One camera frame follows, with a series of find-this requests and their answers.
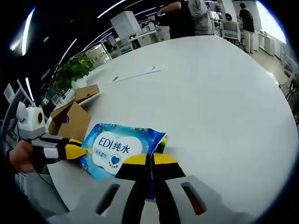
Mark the person's left hand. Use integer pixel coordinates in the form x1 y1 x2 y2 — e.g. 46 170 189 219
7 139 51 174

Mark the green potted plant white pot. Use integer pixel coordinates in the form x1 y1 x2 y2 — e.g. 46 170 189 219
55 56 94 90

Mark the blue wet wipes packet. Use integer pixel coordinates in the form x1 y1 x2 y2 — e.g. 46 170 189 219
78 123 167 200

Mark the white power strip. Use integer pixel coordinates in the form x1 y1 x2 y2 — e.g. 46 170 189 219
107 66 165 85

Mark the grey mesh office chair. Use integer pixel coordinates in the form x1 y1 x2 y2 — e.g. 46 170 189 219
16 172 71 217

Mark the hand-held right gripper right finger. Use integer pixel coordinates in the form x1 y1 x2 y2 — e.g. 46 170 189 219
150 153 255 224

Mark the white office chair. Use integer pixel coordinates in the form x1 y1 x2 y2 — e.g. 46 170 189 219
221 21 242 45

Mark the brown cardboard shoe box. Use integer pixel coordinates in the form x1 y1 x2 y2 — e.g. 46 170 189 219
49 84 101 140

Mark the grey metal rack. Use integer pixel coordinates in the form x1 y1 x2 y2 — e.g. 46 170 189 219
1 79 51 143

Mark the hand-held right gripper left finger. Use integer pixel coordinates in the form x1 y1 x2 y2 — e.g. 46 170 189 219
50 153 151 224

